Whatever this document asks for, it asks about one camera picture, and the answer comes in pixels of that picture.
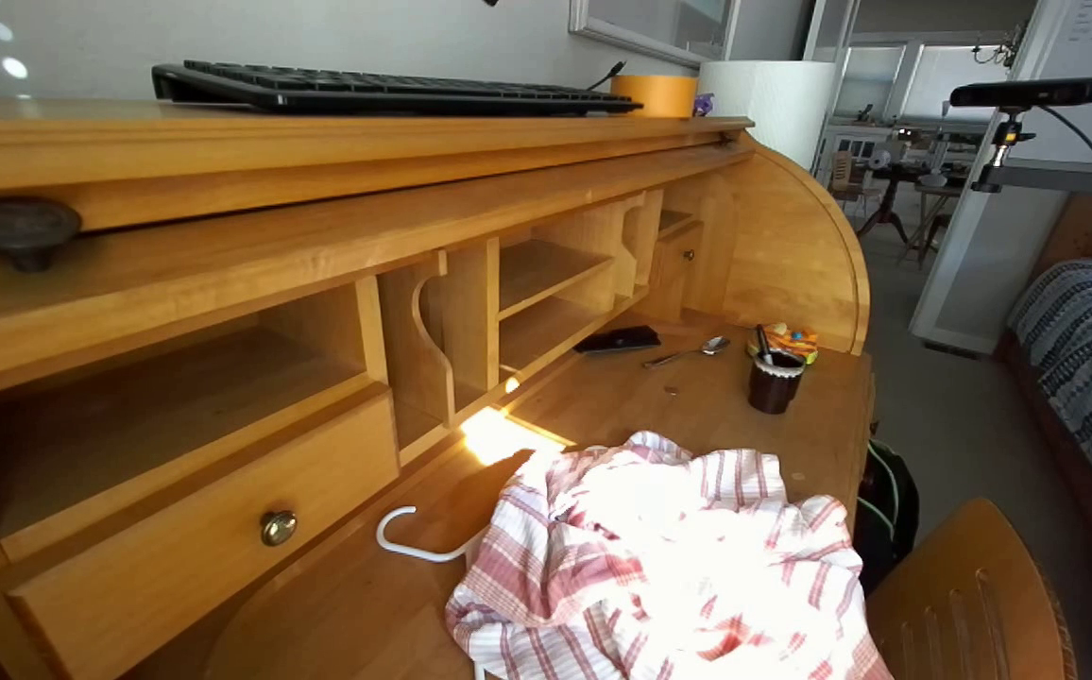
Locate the black computer keyboard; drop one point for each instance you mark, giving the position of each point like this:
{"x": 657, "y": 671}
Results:
{"x": 378, "y": 94}

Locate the silver pen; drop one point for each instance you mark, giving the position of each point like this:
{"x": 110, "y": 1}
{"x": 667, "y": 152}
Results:
{"x": 713, "y": 347}

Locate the black cup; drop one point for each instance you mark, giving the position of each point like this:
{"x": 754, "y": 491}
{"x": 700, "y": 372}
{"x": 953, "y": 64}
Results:
{"x": 776, "y": 385}

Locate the red white striped cloth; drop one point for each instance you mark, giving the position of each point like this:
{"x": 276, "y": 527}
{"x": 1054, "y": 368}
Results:
{"x": 645, "y": 554}

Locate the colourful markers bundle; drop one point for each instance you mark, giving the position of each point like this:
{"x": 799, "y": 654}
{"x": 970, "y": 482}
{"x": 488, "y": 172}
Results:
{"x": 787, "y": 341}

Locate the white clothes hanger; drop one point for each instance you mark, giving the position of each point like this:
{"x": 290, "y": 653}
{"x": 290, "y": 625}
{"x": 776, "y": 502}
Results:
{"x": 425, "y": 559}

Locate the round wooden box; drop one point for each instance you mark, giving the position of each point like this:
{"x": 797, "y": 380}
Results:
{"x": 659, "y": 95}

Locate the wooden roll-top desk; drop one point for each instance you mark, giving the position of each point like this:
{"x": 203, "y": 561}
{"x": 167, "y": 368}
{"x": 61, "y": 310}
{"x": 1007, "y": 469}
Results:
{"x": 256, "y": 253}

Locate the brass drawer knob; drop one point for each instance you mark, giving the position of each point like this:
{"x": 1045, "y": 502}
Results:
{"x": 276, "y": 527}

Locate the black tripod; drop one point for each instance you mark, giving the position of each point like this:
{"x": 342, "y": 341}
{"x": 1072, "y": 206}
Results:
{"x": 887, "y": 192}

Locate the black backpack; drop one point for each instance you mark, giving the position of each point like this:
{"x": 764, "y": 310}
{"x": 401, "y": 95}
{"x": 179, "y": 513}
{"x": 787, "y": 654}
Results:
{"x": 887, "y": 503}

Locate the wooden desk drawer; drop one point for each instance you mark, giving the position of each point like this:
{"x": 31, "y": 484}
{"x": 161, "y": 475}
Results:
{"x": 190, "y": 542}

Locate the bed with striped bedding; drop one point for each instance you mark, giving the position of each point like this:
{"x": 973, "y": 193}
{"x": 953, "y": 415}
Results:
{"x": 1088, "y": 341}

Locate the dark roll-top knob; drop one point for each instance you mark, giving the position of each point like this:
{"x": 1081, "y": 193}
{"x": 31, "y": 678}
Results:
{"x": 16, "y": 229}

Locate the silver framed wall board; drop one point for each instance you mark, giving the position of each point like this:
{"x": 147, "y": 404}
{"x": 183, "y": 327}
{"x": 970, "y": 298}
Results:
{"x": 645, "y": 31}

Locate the black camera stand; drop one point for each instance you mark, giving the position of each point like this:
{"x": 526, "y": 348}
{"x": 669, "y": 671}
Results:
{"x": 1001, "y": 147}

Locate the black bar stereo camera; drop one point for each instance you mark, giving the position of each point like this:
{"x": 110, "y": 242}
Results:
{"x": 1028, "y": 94}

